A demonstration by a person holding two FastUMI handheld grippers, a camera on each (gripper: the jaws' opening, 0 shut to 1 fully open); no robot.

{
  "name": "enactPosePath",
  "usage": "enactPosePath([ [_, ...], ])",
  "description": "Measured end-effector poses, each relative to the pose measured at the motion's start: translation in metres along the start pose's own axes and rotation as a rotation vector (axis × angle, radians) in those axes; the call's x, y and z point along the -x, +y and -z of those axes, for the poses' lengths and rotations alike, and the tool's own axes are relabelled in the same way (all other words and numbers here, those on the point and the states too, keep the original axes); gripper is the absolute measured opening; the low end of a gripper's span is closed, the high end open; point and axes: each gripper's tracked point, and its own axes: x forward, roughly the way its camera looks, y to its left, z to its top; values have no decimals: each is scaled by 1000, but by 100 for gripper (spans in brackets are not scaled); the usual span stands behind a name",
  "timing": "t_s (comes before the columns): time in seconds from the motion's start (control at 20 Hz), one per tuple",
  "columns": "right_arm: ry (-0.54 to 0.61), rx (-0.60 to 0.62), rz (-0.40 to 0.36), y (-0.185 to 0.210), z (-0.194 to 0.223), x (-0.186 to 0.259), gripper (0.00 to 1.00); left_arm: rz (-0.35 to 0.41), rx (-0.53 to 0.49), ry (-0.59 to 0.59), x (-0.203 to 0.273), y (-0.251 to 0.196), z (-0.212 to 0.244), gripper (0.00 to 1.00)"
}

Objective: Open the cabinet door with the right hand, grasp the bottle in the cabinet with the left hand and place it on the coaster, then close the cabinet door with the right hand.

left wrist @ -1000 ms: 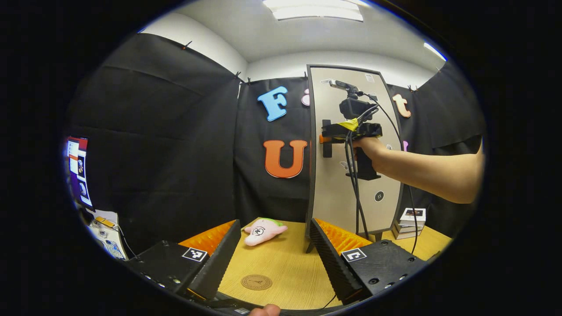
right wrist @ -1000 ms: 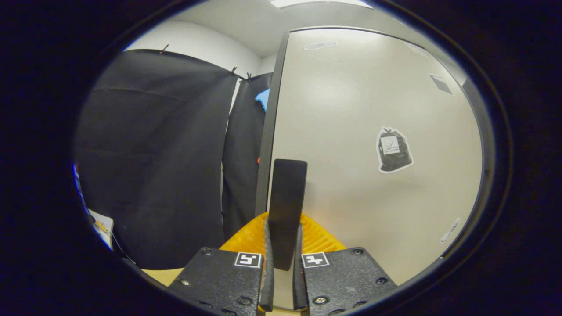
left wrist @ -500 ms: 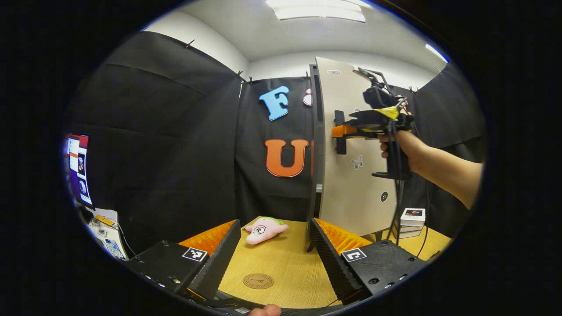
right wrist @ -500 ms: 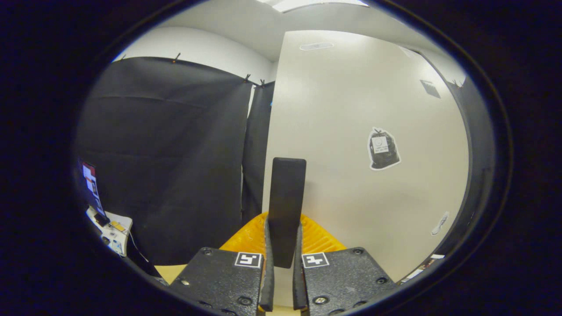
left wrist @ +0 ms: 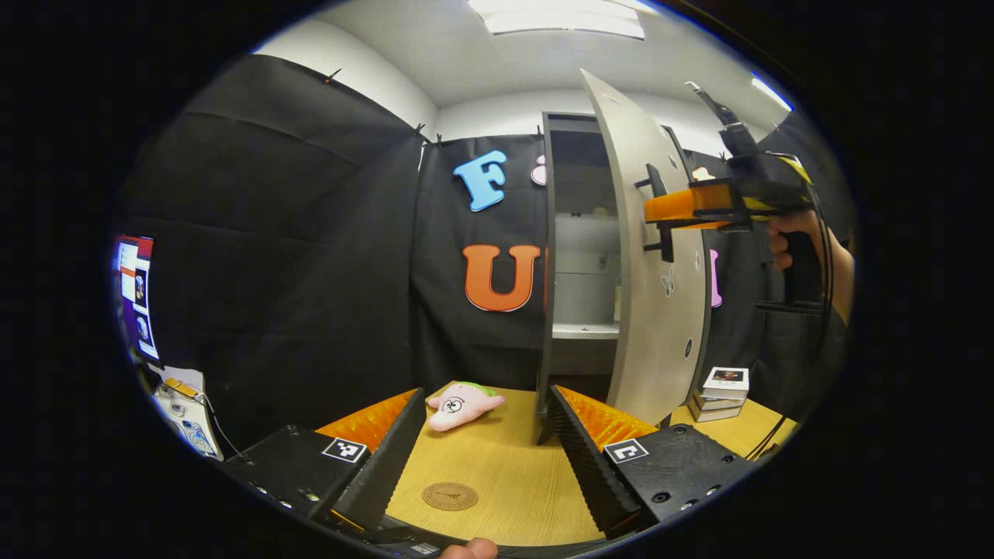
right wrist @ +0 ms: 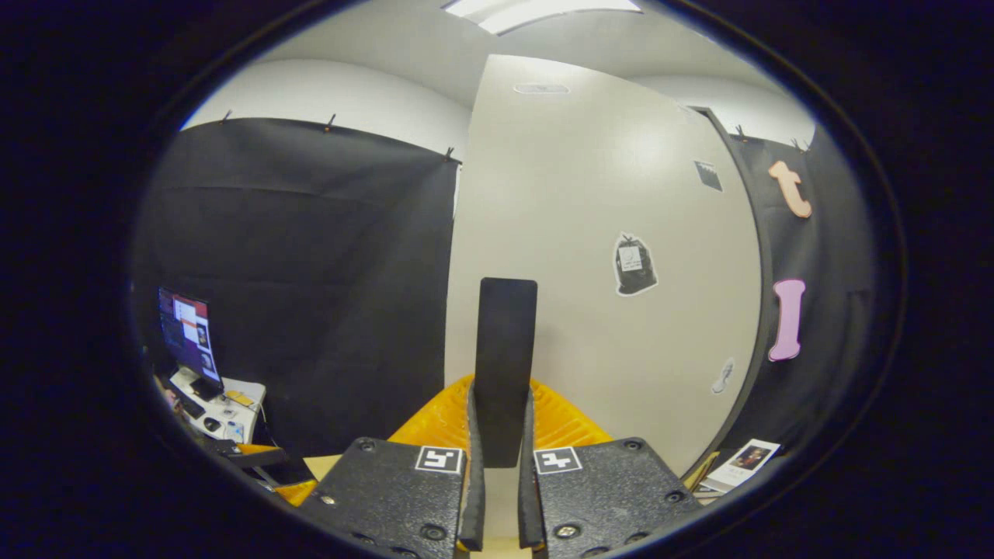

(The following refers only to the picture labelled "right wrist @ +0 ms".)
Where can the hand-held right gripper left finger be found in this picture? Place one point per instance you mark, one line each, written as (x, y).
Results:
(388, 497)

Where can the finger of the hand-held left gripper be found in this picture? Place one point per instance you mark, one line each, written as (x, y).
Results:
(260, 458)
(287, 473)

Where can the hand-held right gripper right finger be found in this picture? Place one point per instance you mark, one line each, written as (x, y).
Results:
(613, 497)

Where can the dark grey cabinet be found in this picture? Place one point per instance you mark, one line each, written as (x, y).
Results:
(765, 256)

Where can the light grey cabinet door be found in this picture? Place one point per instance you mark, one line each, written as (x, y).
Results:
(606, 194)

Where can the white desk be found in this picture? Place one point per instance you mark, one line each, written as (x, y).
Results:
(233, 415)

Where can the black computer mouse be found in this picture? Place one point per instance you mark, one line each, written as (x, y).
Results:
(212, 424)

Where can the black keyboard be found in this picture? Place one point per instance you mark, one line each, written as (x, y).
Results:
(192, 407)

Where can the white picture cover book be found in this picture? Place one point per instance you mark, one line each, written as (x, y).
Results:
(745, 464)

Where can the computer monitor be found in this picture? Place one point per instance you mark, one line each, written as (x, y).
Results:
(188, 330)

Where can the black backdrop cloth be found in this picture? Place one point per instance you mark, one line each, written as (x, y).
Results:
(311, 256)

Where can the long ceiling light panel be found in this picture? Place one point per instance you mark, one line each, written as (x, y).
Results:
(536, 12)

